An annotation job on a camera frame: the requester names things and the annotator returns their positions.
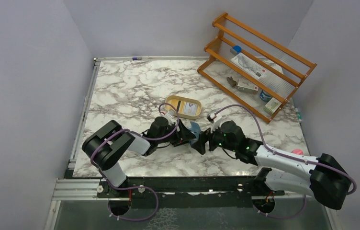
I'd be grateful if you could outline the long white printed box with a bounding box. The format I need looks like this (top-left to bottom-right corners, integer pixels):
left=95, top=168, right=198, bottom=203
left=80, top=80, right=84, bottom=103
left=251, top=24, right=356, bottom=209
left=230, top=53, right=269, bottom=80

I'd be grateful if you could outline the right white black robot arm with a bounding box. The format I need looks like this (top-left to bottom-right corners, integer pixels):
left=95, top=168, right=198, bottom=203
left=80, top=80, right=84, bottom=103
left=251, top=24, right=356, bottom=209
left=191, top=121, right=352, bottom=210

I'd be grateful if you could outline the blue grey eraser block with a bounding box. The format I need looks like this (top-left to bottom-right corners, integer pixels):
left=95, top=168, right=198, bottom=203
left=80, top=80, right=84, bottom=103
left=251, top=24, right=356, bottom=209
left=230, top=46, right=242, bottom=56

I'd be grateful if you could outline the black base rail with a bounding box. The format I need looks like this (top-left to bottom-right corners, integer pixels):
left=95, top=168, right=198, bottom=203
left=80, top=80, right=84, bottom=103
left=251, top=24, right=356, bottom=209
left=97, top=176, right=284, bottom=208

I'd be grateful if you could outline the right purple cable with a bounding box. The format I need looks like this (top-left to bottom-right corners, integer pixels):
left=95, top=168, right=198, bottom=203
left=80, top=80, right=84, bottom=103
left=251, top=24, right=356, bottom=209
left=212, top=104, right=358, bottom=219

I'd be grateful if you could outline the orange wooden rack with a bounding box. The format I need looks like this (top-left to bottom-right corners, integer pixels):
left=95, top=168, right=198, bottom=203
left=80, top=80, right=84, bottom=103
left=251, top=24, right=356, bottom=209
left=197, top=12, right=317, bottom=123

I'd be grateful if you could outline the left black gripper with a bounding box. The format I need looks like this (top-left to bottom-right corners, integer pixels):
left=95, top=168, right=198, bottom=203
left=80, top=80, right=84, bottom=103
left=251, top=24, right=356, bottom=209
left=157, top=119, right=196, bottom=147

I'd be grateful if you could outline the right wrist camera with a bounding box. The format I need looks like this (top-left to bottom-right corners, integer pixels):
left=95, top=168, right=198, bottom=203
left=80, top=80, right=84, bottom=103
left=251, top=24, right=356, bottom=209
left=207, top=113, right=223, bottom=133

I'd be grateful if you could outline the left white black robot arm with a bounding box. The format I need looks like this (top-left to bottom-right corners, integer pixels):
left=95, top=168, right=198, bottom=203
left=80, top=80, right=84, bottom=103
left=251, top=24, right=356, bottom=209
left=81, top=116, right=196, bottom=197

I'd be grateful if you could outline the card in tray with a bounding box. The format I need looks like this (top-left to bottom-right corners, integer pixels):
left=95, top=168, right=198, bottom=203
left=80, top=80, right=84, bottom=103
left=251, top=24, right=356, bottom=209
left=183, top=102, right=198, bottom=116

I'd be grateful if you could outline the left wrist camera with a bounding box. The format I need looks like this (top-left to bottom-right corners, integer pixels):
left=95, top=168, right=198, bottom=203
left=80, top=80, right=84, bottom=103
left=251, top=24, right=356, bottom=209
left=163, top=110, right=178, bottom=125

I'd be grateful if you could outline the yellow oval tray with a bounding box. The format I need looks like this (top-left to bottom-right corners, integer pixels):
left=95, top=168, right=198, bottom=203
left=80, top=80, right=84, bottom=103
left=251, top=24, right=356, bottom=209
left=165, top=95, right=202, bottom=120

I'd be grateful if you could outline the brown small figurine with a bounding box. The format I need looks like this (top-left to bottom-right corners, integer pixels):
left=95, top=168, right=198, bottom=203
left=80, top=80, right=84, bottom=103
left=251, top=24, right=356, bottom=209
left=226, top=77, right=237, bottom=88

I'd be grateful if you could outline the green marker at table edge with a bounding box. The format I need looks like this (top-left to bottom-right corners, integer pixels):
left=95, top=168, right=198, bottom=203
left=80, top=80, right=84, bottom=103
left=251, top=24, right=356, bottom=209
left=295, top=108, right=302, bottom=122

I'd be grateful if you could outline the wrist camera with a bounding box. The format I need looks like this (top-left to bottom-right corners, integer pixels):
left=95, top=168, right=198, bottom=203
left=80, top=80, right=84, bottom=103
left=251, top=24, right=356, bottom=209
left=207, top=113, right=223, bottom=133
left=163, top=110, right=178, bottom=125

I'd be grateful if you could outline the blue white can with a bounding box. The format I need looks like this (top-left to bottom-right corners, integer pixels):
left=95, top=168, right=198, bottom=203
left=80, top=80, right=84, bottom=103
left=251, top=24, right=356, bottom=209
left=259, top=90, right=272, bottom=102

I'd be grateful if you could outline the small green white box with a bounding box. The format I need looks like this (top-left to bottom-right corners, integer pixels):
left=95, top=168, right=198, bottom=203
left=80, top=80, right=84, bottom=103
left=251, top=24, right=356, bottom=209
left=264, top=98, right=282, bottom=115

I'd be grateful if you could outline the blue leather card holder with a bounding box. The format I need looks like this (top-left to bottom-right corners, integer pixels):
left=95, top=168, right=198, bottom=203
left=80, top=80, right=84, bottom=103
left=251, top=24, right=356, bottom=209
left=188, top=121, right=201, bottom=146

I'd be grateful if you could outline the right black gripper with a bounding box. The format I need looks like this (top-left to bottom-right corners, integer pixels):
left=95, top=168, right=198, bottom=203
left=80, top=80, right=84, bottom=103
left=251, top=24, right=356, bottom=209
left=191, top=120, right=237, bottom=154

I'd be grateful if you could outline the pink round object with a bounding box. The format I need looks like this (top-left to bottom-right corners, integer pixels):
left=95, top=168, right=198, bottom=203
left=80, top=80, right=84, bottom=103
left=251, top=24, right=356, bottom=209
left=292, top=149, right=304, bottom=155

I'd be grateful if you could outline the small beige red box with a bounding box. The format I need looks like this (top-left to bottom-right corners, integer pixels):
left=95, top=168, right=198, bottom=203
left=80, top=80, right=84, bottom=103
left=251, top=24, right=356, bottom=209
left=236, top=78, right=259, bottom=94

